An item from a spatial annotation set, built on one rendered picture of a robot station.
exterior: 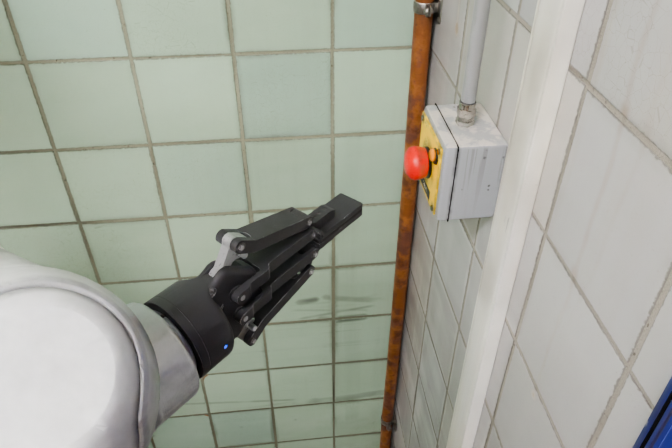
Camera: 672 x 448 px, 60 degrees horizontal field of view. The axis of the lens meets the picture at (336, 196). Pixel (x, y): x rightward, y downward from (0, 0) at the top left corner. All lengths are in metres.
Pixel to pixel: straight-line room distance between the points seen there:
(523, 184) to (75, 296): 0.43
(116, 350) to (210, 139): 0.78
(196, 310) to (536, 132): 0.33
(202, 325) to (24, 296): 0.24
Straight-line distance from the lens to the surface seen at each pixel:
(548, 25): 0.52
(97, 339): 0.24
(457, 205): 0.67
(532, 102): 0.55
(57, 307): 0.24
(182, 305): 0.47
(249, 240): 0.48
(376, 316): 1.30
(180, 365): 0.45
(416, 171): 0.66
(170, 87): 0.96
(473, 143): 0.63
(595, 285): 0.51
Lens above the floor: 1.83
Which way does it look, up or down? 36 degrees down
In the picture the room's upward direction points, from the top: straight up
